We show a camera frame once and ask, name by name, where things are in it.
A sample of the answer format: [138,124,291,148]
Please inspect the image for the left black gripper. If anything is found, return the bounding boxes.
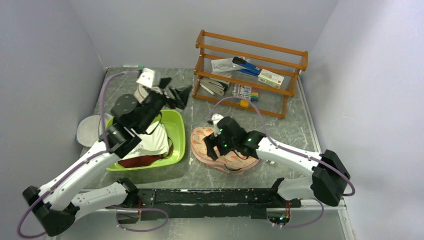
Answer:
[138,77,193,133]

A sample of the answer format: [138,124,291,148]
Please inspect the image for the floral mesh laundry bag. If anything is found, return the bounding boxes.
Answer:
[190,126,259,175]

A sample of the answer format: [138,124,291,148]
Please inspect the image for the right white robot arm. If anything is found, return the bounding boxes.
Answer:
[204,114,351,207]

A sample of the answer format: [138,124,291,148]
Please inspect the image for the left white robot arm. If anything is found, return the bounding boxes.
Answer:
[22,77,192,237]

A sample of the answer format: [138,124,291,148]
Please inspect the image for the green plastic basin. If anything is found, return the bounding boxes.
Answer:
[106,109,186,172]

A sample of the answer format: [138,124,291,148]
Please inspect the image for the white garment in basin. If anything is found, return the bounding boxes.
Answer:
[130,121,170,157]

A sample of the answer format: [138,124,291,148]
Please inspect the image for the yellow grey tape dispenser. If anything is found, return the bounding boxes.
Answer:
[239,99,251,108]

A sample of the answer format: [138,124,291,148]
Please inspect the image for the white green marker pen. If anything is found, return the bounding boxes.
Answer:
[122,64,144,69]

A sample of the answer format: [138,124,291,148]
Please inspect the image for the coloured marker pack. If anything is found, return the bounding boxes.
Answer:
[232,84,259,102]

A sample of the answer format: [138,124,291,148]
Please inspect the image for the dark red garment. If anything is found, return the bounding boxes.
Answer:
[118,145,174,168]

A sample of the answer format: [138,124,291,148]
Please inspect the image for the grey black stapler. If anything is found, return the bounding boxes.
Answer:
[199,77,230,96]

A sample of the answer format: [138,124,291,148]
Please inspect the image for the orange wooden shelf rack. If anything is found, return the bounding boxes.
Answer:
[193,30,309,119]

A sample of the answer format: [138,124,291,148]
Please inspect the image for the blue stapler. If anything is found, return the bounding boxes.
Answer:
[232,56,262,77]

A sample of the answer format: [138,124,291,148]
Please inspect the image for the white plastic packet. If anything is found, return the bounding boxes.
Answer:
[211,57,244,73]

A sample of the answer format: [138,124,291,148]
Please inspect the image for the white staples box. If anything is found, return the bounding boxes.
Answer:
[257,69,284,89]

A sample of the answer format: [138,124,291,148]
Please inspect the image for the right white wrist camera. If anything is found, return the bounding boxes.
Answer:
[211,113,224,137]

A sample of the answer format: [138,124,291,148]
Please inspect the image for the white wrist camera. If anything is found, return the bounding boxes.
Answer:
[211,113,224,137]
[136,67,161,89]

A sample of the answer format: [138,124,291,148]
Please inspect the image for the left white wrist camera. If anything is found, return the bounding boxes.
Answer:
[136,67,161,89]

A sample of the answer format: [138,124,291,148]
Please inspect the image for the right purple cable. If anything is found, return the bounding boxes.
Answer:
[208,96,356,230]

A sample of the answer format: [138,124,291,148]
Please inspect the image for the purple cable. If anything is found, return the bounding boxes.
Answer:
[208,96,356,230]
[17,69,170,239]

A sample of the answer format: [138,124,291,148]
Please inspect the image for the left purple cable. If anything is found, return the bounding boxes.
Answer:
[17,69,170,239]

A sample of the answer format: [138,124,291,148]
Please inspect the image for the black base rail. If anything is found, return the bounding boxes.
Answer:
[118,188,301,221]

